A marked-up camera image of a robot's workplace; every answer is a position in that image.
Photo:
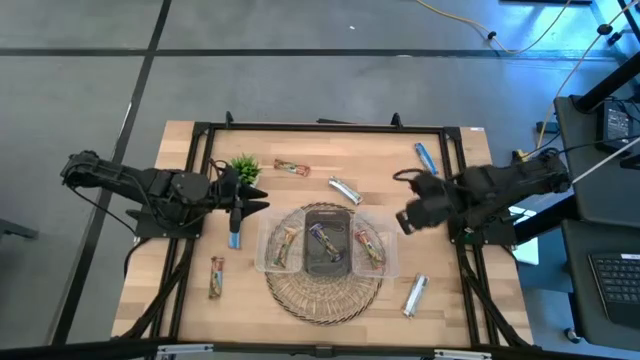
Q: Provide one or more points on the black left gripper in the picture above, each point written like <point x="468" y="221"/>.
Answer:
<point x="225" y="192"/>

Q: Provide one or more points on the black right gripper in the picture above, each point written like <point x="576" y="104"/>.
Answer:
<point x="430" y="200"/>

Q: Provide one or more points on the blue granola bar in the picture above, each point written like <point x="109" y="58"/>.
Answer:
<point x="426" y="159"/>
<point x="234" y="241"/>

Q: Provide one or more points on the yellow brown granola bar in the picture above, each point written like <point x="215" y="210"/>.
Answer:
<point x="216" y="277"/>
<point x="285" y="247"/>

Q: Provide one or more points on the red brown granola bar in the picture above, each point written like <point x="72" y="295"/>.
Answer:
<point x="370" y="249"/>
<point x="292" y="167"/>

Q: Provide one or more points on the purple green granola bar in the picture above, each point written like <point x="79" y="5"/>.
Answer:
<point x="326" y="242"/>

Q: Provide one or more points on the silver granola bar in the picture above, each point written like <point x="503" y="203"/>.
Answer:
<point x="345" y="190"/>
<point x="416" y="296"/>

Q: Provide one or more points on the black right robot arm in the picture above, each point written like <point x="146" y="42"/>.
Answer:
<point x="510" y="180"/>

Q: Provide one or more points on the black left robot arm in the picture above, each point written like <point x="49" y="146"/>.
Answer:
<point x="145" y="185"/>

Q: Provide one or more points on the small green potted plant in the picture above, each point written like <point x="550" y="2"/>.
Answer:
<point x="245" y="169"/>

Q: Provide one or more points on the clear plastic bin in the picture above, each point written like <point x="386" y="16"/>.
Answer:
<point x="390" y="250"/>
<point x="267" y="250"/>

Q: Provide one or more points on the dark grey plastic bin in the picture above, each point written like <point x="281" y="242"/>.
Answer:
<point x="320" y="265"/>

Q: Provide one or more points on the round woven straw placemat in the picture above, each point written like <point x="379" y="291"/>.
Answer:
<point x="322" y="300"/>

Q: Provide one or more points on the black side desk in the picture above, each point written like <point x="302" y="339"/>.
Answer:
<point x="590" y="175"/>

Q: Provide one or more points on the black beam with silver brackets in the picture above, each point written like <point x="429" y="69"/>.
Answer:
<point x="320" y="351"/>

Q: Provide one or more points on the black power adapter box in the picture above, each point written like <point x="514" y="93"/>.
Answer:
<point x="615" y="127"/>

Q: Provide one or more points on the black laptop keyboard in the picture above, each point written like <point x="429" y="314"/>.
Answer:
<point x="617" y="285"/>

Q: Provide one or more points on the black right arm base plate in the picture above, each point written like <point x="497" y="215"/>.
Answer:
<point x="487" y="235"/>

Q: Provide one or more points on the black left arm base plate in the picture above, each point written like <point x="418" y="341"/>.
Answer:
<point x="167" y="227"/>

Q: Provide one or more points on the black metal table frame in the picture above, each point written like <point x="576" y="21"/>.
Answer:
<point x="325" y="127"/>

